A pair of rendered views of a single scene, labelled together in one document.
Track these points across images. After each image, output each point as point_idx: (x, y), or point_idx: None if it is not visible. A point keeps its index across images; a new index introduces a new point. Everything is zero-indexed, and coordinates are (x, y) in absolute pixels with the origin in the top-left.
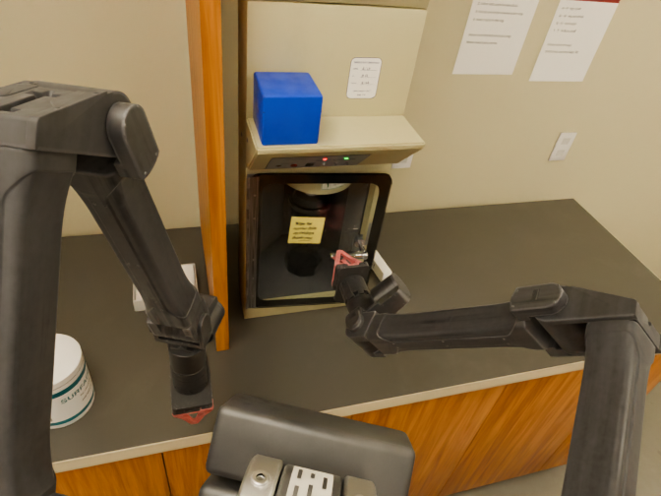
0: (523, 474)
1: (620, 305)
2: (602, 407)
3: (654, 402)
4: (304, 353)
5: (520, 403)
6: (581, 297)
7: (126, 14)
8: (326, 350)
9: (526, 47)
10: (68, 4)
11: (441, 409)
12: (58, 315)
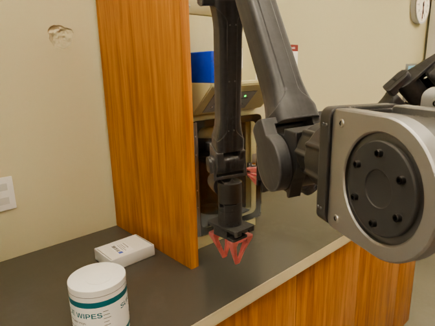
0: None
1: (434, 57)
2: None
3: (413, 279)
4: (247, 251)
5: (369, 259)
6: (414, 68)
7: (63, 71)
8: (259, 246)
9: None
10: (26, 67)
11: (337, 270)
12: (51, 293)
